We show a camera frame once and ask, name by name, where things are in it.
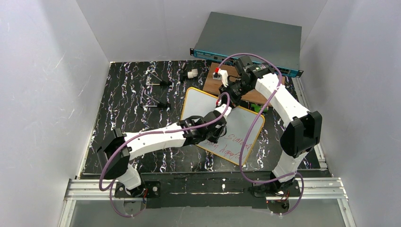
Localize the orange framed whiteboard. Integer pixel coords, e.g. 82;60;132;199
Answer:
181;87;265;165

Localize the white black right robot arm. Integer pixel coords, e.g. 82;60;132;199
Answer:
215;53;323;194

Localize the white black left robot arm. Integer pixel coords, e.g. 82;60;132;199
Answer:
97;111;227;197

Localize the brown wooden board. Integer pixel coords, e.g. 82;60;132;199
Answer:
202;63;269;105

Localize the white black pipe fitting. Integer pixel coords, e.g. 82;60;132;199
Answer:
179;69;198;81

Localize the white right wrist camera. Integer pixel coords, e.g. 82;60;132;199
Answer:
213;68;228;87

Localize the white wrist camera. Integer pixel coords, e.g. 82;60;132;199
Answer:
213;68;228;87
214;104;232;120

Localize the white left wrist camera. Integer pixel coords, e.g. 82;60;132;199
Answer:
214;104;232;120

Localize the teal network switch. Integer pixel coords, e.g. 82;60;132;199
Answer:
190;12;303;78

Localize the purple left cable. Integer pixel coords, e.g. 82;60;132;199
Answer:
99;92;231;218

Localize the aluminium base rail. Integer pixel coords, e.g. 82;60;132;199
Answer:
59;175;355;227

